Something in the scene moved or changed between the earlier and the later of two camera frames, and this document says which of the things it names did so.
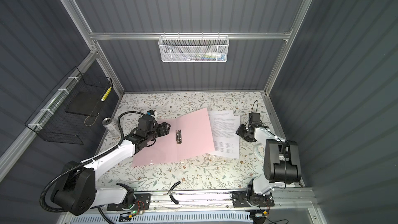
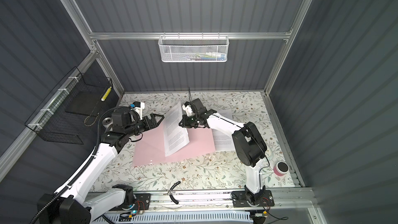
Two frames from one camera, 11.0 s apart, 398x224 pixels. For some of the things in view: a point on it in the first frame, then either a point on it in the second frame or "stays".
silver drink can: (108, 123) stays
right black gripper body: (243, 131) -> (190, 122)
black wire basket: (67, 113) stays
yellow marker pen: (106, 94) stays
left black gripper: (163, 128) -> (147, 125)
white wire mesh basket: (194, 48) stays
